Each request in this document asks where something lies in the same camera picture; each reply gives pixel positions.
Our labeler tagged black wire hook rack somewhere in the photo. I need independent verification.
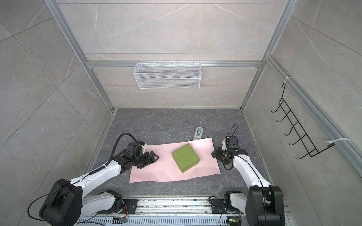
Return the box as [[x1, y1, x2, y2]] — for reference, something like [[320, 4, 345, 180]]
[[271, 83, 335, 160]]

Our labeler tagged white wire mesh basket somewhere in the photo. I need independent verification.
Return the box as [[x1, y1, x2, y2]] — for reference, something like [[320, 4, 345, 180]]
[[133, 63, 202, 89]]

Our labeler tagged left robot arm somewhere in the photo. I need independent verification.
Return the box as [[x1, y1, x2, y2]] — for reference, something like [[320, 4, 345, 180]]
[[39, 141, 159, 226]]

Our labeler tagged white tape dispenser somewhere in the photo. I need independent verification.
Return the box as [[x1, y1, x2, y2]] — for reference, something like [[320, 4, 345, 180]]
[[193, 127, 204, 140]]

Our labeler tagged green gift box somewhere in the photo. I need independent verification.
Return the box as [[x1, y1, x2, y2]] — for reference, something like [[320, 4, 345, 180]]
[[172, 144, 200, 173]]

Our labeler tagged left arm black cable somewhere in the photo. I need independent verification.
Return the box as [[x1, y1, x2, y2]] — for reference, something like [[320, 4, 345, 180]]
[[27, 132, 139, 221]]

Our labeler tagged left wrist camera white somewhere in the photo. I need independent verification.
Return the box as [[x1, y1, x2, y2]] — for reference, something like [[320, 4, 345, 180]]
[[139, 141, 147, 154]]

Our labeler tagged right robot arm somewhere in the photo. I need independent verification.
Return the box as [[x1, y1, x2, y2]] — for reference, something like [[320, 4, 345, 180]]
[[212, 136, 285, 226]]

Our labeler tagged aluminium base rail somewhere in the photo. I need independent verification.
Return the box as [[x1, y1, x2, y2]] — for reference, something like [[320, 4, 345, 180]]
[[53, 197, 292, 226]]

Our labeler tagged pink wrapping paper sheet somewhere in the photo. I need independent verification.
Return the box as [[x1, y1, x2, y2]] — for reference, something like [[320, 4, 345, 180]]
[[129, 138, 221, 183]]

